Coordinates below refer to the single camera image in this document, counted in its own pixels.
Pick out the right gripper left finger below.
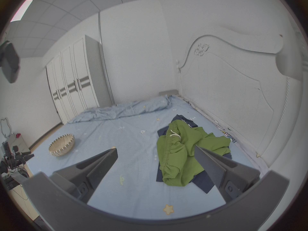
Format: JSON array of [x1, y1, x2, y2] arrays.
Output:
[[51, 148, 119, 204]]

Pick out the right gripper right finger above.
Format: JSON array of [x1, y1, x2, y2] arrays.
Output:
[[194, 145, 261, 204]]

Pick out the green shorts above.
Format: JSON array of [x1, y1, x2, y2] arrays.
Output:
[[156, 119, 231, 187]]

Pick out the round woven basket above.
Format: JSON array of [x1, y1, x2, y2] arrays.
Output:
[[48, 134, 75, 157]]

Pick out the dark blue T-shirt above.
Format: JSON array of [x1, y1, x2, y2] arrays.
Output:
[[156, 115, 232, 194]]

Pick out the pale blue quilt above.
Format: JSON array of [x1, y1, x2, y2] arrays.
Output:
[[68, 95, 172, 124]]

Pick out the white wardrobe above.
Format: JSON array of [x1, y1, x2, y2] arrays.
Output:
[[46, 35, 115, 125]]

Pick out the white cable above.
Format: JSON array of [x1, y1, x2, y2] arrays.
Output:
[[176, 59, 183, 97]]

